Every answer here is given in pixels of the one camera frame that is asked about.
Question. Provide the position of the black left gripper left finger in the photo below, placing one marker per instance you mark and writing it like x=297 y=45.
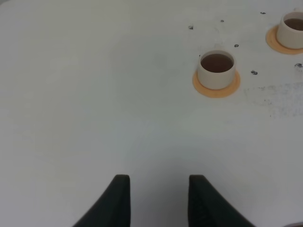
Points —
x=113 y=208

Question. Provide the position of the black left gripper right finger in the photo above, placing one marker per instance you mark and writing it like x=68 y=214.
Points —
x=208 y=208

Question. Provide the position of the orange coaster near left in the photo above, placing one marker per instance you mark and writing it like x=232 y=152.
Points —
x=221 y=93

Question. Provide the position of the orange coaster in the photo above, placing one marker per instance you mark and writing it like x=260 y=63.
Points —
x=221 y=93
x=273 y=43

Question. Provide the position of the white teacup near left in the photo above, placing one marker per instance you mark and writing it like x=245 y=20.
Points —
x=216 y=69

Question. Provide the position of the white teacup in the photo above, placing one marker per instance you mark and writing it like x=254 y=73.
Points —
x=290 y=30
x=216 y=69

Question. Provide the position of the orange coaster middle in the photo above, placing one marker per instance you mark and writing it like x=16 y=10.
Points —
x=273 y=43

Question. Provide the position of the white teacup middle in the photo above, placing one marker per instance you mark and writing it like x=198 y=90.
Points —
x=290 y=30

